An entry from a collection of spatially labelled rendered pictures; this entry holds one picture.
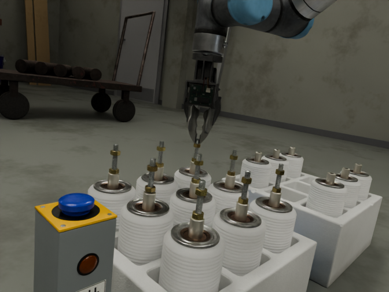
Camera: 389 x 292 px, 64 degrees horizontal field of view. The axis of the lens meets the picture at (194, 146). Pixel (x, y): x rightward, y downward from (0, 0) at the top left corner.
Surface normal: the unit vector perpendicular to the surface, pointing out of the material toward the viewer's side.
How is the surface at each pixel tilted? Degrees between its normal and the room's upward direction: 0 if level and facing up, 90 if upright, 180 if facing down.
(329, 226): 90
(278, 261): 0
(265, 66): 90
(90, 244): 90
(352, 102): 90
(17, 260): 0
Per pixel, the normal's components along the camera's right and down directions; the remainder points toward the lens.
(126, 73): -0.58, 0.10
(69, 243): 0.71, 0.23
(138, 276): 0.12, -0.97
